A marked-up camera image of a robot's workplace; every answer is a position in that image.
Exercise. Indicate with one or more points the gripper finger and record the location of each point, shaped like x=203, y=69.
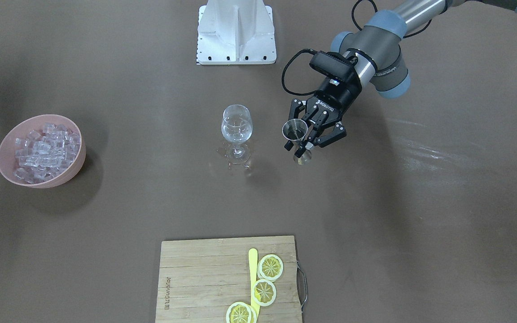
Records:
x=326, y=128
x=295, y=129

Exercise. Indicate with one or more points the bamboo cutting board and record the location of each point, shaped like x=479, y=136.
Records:
x=200, y=279

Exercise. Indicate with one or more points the clear wine glass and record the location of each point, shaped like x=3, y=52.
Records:
x=237, y=128

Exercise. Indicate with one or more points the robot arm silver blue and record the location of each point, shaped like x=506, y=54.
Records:
x=372, y=55

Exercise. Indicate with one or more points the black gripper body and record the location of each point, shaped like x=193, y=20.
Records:
x=340, y=97

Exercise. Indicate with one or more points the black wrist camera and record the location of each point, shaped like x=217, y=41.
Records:
x=334, y=66

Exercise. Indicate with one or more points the pink bowl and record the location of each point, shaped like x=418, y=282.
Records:
x=8, y=161

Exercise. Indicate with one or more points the lemon slice middle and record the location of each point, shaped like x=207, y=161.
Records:
x=263, y=292

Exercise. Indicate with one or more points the pile of ice cubes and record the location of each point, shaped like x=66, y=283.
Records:
x=45, y=154

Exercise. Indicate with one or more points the steel double jigger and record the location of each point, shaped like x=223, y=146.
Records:
x=300, y=157

